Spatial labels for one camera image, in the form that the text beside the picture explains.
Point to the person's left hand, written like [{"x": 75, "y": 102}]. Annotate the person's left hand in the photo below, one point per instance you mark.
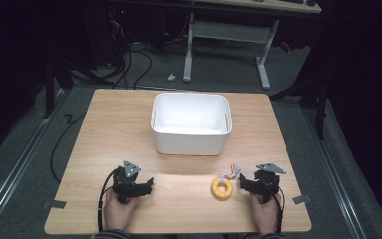
[{"x": 117, "y": 214}]

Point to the white-legged desk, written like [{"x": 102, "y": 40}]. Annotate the white-legged desk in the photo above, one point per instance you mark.
[{"x": 229, "y": 31}]

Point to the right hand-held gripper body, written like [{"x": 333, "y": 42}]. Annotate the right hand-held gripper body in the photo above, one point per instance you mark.
[{"x": 266, "y": 184}]

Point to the crumpled white paper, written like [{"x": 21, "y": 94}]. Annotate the crumpled white paper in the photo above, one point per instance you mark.
[{"x": 171, "y": 77}]

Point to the metal floor rail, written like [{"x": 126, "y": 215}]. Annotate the metal floor rail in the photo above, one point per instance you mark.
[
  {"x": 338, "y": 182},
  {"x": 16, "y": 166}
]

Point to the white plastic bin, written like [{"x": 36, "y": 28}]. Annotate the white plastic bin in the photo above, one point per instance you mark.
[{"x": 189, "y": 144}]

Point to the grey tape strip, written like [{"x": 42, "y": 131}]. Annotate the grey tape strip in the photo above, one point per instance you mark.
[
  {"x": 301, "y": 199},
  {"x": 57, "y": 204}
]

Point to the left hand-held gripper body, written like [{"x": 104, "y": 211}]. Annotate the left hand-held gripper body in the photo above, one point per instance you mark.
[{"x": 126, "y": 186}]

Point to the small red object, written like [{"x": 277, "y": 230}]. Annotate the small red object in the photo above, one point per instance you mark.
[{"x": 286, "y": 47}]

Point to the black metal stand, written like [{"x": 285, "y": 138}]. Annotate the black metal stand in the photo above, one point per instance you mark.
[
  {"x": 321, "y": 109},
  {"x": 49, "y": 89}
]

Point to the person's right hand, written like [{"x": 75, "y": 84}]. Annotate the person's right hand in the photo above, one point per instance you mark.
[{"x": 267, "y": 215}]

